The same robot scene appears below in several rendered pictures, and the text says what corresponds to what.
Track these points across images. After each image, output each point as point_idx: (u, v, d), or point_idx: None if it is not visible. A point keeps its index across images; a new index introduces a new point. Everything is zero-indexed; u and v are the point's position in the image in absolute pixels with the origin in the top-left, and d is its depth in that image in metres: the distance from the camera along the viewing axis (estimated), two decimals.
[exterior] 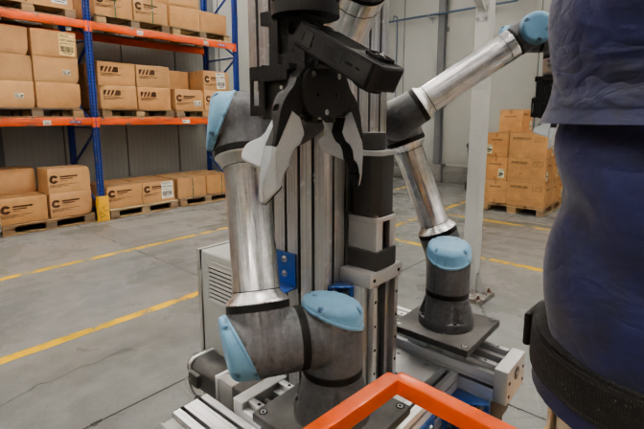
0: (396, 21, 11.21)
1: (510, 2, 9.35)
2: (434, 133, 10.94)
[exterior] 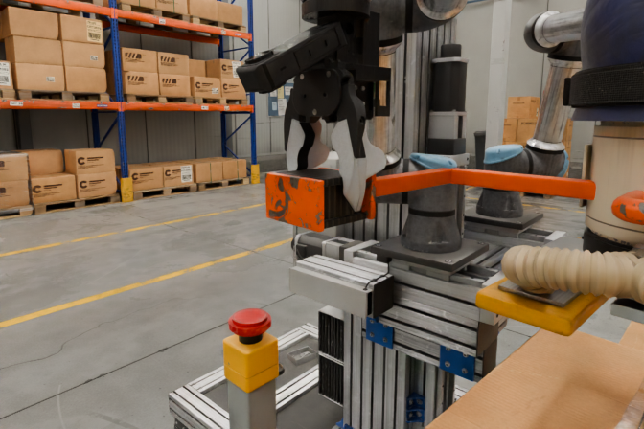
0: None
1: None
2: None
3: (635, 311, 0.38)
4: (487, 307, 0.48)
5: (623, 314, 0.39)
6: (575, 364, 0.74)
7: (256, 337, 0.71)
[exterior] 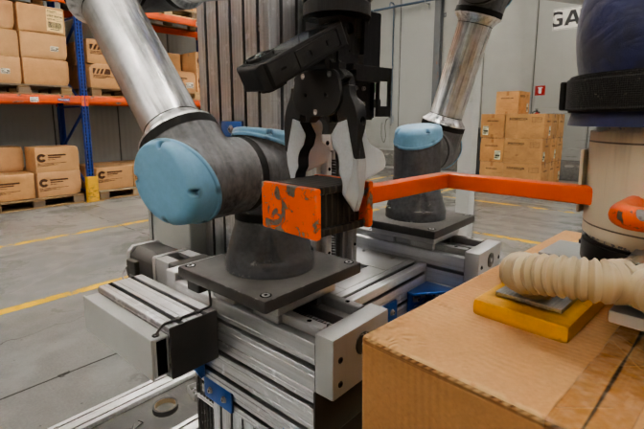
0: (392, 8, 11.10)
1: None
2: None
3: (633, 318, 0.38)
4: (485, 314, 0.48)
5: (621, 321, 0.39)
6: None
7: None
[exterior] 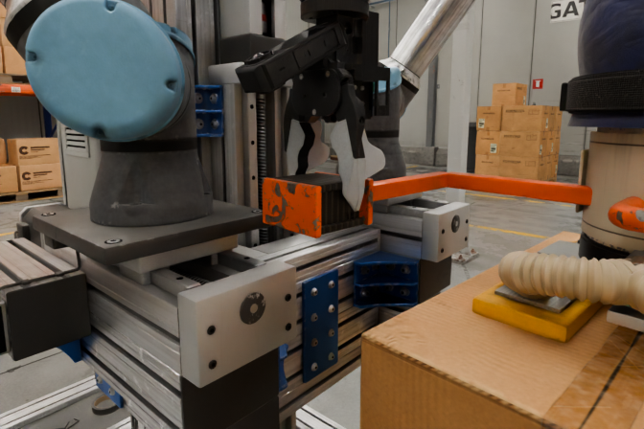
0: (388, 1, 10.93)
1: None
2: (427, 115, 10.66)
3: (632, 319, 0.38)
4: (483, 313, 0.48)
5: (619, 321, 0.39)
6: None
7: None
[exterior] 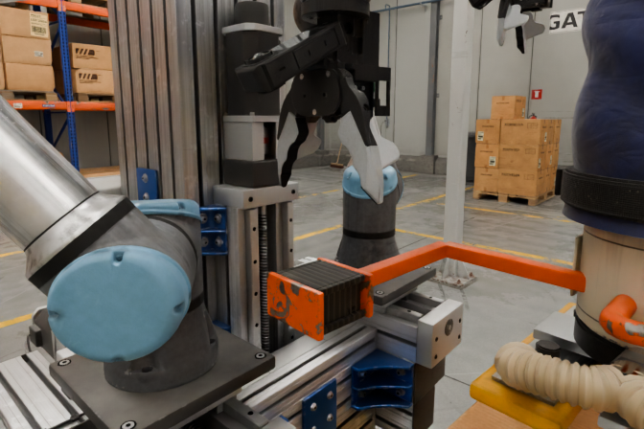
0: (388, 10, 10.96)
1: None
2: (426, 124, 10.70)
3: (621, 427, 0.40)
4: (480, 399, 0.50)
5: (609, 427, 0.41)
6: None
7: None
